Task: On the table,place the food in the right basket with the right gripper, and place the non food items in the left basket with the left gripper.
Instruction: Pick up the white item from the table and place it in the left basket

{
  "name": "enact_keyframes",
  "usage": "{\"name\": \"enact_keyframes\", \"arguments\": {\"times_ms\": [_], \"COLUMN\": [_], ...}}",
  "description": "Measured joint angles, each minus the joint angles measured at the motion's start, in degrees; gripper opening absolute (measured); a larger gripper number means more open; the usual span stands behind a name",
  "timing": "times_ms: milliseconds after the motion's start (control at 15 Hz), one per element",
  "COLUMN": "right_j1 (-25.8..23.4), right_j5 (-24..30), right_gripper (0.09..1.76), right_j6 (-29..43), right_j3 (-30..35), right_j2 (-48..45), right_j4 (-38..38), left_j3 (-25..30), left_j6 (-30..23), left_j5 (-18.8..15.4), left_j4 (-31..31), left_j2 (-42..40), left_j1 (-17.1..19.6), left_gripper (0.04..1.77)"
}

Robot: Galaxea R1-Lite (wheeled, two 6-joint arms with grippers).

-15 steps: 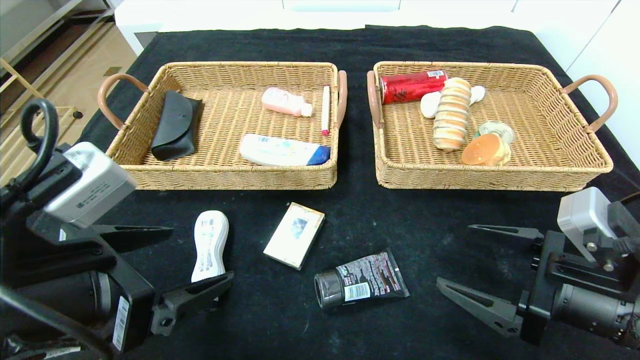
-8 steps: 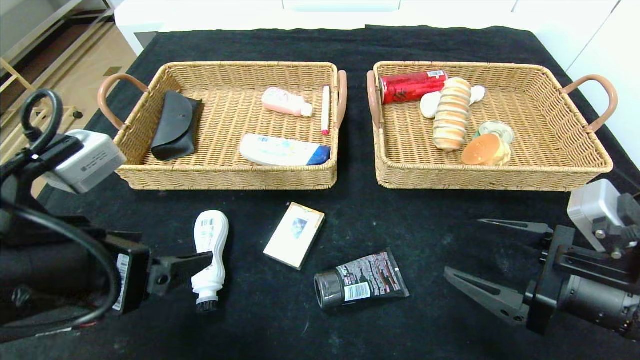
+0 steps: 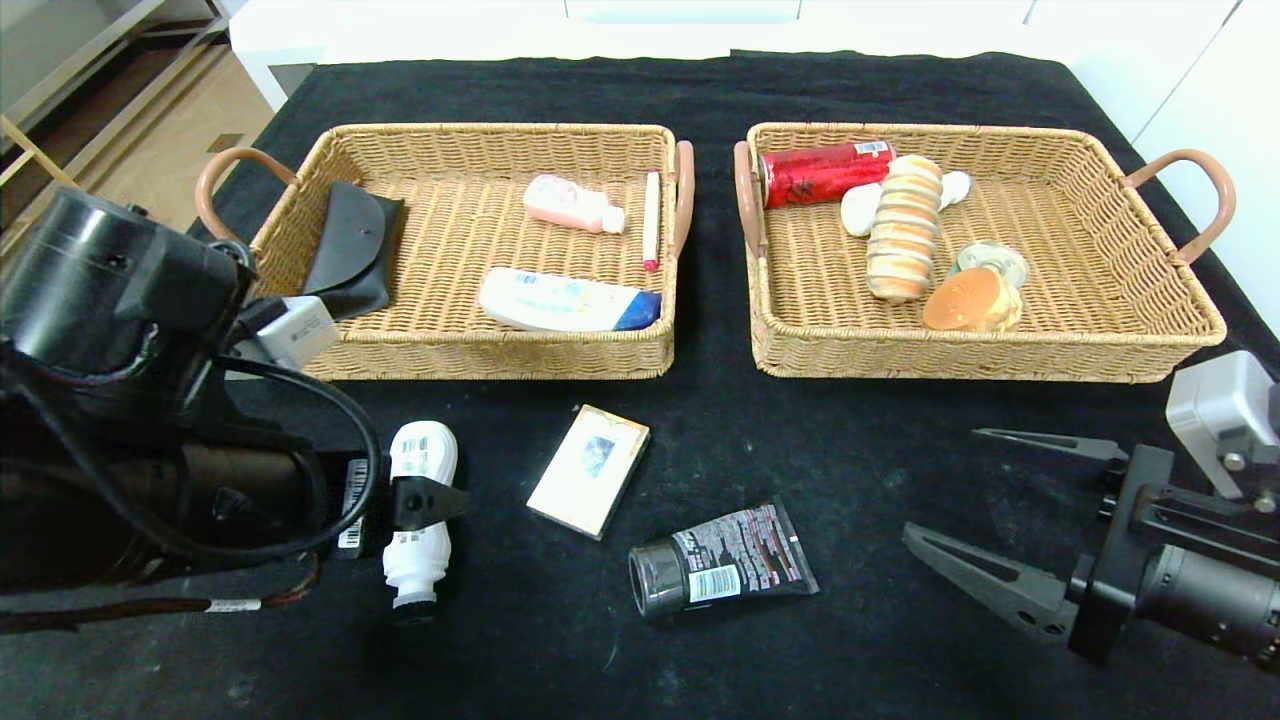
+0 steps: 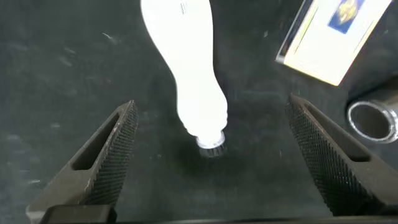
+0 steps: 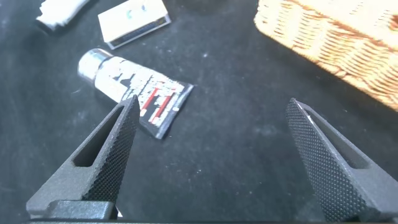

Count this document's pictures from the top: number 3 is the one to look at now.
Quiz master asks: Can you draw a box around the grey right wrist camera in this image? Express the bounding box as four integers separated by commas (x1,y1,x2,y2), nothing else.
1164,349,1280,502

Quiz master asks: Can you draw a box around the ridged long bread loaf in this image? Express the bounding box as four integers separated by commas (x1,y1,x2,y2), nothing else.
865,152,945,304

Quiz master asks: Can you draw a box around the grey shelf unit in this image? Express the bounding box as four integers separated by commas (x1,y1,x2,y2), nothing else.
0,0,233,136

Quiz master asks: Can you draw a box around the wicker basket holding food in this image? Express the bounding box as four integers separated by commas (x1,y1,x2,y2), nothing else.
732,121,1238,385

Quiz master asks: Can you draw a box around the wicker basket holding toiletries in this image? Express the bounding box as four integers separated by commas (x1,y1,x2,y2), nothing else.
194,122,697,383

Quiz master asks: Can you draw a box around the white gold-edged card box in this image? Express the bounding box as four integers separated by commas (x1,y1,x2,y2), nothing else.
525,403,652,543

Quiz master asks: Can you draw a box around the black cosmetic tube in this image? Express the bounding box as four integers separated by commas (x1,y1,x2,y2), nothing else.
627,496,821,620

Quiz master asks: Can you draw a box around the red soda can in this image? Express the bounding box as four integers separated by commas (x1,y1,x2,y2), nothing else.
756,139,899,211

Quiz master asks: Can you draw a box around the left arm thin tagged cable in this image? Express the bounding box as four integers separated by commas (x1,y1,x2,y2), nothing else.
0,555,324,637

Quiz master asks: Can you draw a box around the round brown bun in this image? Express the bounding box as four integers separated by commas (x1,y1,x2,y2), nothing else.
921,265,1026,334

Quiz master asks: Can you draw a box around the small pink bottle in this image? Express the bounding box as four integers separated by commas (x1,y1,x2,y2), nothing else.
522,173,628,237

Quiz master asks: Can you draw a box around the black table cloth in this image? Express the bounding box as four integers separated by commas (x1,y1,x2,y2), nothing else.
0,50,1280,720

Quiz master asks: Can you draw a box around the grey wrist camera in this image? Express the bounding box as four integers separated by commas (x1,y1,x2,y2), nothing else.
227,294,342,374
1164,349,1280,502

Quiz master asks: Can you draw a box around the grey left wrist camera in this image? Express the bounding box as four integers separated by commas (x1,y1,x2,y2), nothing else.
227,294,342,374

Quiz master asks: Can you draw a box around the white pen pink tip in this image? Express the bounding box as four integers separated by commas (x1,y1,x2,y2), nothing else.
641,170,663,274

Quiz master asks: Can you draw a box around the black glasses case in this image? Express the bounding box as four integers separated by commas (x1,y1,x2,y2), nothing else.
301,180,408,323

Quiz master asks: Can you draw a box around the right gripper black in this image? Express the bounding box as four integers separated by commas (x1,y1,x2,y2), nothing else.
901,427,1280,676

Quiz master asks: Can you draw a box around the light wooden slatted rack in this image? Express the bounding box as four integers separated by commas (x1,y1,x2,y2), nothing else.
0,115,81,201

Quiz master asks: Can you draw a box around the white bottle green label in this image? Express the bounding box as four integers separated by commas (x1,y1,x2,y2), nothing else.
839,169,973,240

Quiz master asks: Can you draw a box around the white bottle blue cap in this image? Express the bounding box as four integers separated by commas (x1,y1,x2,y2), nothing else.
477,266,664,335

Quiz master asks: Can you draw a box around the white brush-tip bottle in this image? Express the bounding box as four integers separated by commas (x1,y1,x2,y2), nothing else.
381,419,460,627

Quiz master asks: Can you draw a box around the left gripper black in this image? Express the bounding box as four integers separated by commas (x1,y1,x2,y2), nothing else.
291,450,471,559

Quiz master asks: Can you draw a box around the small tin can green label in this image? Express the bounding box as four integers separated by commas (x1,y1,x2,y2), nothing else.
948,239,1032,292

